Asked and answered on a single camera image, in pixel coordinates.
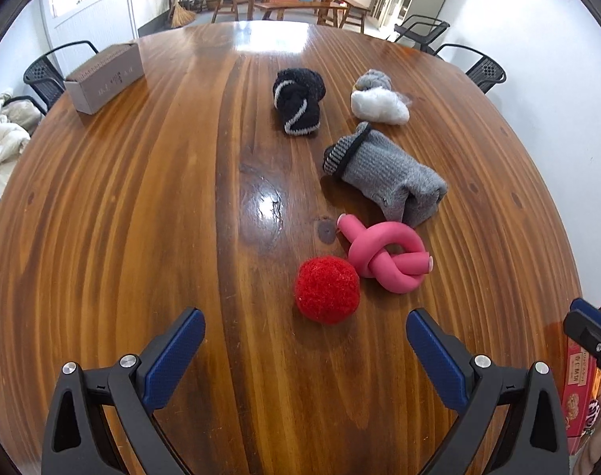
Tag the white padded jacket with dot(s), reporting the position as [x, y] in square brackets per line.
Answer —
[3, 138]

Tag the small wooden bench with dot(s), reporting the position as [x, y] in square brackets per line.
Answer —
[352, 10]

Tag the straw broom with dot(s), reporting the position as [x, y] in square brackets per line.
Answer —
[181, 17]

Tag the grey cardboard box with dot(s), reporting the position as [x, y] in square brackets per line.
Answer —
[105, 76]

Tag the pink knotted foam tube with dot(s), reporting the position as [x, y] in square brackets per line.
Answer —
[387, 257]

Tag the light grey and white sock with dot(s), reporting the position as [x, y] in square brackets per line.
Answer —
[377, 99]

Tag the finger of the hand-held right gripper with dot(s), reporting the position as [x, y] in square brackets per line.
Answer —
[590, 329]

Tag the grey sock with striped cuff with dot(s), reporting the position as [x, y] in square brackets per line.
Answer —
[384, 173]

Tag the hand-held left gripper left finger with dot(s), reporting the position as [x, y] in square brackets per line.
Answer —
[174, 356]

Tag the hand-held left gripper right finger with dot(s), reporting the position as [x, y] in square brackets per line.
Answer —
[436, 356]

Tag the white door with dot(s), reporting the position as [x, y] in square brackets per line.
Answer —
[90, 5]

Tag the pink leopard print scrunchie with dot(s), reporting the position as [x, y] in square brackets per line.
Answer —
[594, 413]

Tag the black metal armchair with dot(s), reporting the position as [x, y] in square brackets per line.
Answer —
[478, 67]
[48, 76]
[419, 32]

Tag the pink rectangular tin container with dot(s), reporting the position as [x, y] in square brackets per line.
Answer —
[577, 396]

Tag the black sock with white stripes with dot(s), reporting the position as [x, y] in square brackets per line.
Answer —
[298, 101]

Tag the red pompom ball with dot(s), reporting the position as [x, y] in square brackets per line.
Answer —
[326, 289]

